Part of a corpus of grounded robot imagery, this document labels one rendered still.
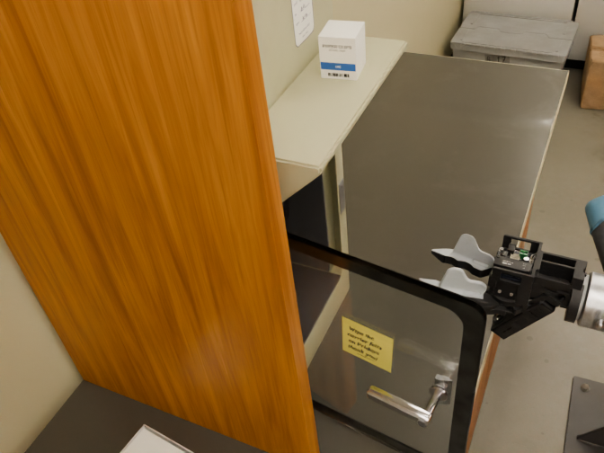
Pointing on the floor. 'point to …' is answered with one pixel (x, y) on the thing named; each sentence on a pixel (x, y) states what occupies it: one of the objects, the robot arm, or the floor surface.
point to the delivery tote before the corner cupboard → (515, 39)
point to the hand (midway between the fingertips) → (433, 270)
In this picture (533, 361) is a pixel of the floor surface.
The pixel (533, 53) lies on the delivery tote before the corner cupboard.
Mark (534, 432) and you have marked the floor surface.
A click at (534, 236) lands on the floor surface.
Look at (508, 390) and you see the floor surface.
